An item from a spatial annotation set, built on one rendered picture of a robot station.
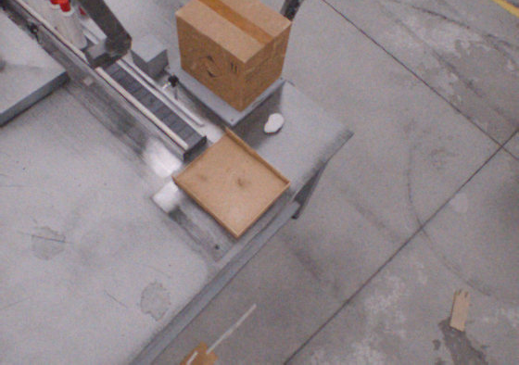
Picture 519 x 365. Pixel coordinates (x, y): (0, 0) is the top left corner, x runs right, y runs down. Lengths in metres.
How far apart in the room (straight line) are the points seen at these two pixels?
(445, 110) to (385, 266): 1.15
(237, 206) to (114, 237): 0.40
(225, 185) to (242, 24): 0.53
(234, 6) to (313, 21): 1.71
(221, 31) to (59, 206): 0.76
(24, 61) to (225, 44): 0.77
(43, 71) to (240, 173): 0.80
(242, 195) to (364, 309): 1.09
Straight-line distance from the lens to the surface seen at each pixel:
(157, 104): 1.54
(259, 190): 1.41
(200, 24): 1.43
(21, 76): 1.73
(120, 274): 1.35
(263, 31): 1.42
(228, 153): 1.47
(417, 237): 2.47
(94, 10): 1.19
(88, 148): 1.54
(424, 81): 3.06
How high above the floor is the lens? 2.11
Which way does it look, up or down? 64 degrees down
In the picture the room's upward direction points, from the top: 11 degrees clockwise
